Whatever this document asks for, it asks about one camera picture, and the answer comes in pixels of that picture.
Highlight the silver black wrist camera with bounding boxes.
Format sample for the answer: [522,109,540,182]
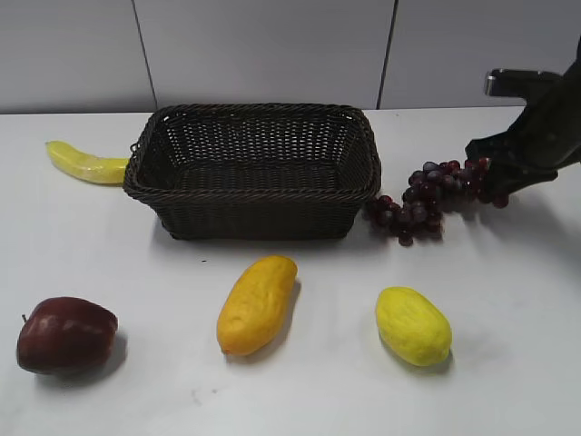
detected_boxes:
[484,68,561,101]

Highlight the red apple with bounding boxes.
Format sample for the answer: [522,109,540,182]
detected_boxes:
[16,296,118,376]

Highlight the dark woven plastic basket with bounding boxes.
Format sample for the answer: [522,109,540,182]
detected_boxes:
[123,104,381,241]

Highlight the orange mango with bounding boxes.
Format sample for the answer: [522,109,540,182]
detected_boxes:
[216,255,298,357]

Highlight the yellow lemon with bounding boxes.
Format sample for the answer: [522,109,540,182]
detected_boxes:
[375,287,453,367]

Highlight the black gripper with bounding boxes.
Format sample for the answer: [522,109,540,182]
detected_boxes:
[465,45,580,204]

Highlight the purple grape bunch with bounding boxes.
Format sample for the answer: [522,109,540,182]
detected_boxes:
[363,158,509,247]

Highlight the yellow banana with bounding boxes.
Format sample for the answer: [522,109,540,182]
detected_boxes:
[45,141,129,185]

